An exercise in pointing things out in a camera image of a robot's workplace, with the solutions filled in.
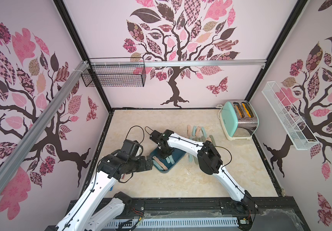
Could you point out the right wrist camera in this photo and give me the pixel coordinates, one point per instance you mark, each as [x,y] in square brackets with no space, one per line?
[157,137]

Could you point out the mint green toaster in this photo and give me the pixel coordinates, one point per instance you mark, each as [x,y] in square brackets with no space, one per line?
[238,119]

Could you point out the teal plastic storage box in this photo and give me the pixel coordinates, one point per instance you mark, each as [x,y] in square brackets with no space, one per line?
[177,156]

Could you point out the mint fruit knife in box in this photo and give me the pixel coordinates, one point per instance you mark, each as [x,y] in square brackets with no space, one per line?
[171,160]

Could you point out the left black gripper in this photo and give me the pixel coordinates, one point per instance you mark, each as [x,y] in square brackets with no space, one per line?
[141,167]

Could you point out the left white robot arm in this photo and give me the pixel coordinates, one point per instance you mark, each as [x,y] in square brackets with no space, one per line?
[84,215]

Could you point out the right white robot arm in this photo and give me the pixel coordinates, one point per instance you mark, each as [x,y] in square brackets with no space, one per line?
[209,161]

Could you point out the short pink fruit knife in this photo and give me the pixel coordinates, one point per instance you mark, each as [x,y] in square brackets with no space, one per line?
[189,130]

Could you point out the white wire shelf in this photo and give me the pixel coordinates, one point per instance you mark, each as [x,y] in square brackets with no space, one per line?
[282,102]

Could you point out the long pink fruit knife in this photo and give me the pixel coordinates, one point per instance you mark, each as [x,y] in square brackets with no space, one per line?
[161,164]

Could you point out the black wire basket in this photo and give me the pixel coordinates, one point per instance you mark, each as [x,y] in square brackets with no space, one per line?
[115,72]

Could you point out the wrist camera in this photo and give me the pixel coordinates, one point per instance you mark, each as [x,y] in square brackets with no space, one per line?
[132,149]
[157,137]

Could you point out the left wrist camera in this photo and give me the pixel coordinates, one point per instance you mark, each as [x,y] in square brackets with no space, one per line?
[132,149]

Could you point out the white slotted cable duct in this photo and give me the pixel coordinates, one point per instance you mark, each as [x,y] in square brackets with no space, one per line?
[158,224]

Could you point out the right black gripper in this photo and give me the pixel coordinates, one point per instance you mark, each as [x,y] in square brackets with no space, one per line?
[164,151]

